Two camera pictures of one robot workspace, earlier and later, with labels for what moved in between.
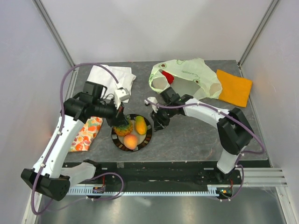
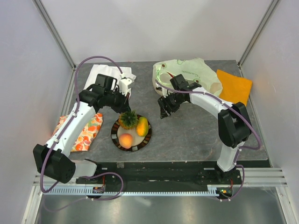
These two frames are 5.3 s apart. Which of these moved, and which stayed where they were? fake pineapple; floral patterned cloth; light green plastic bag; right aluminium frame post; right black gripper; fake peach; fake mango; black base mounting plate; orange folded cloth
Moved: fake peach; right black gripper; fake mango; fake pineapple
Stayed: black base mounting plate; light green plastic bag; right aluminium frame post; floral patterned cloth; orange folded cloth
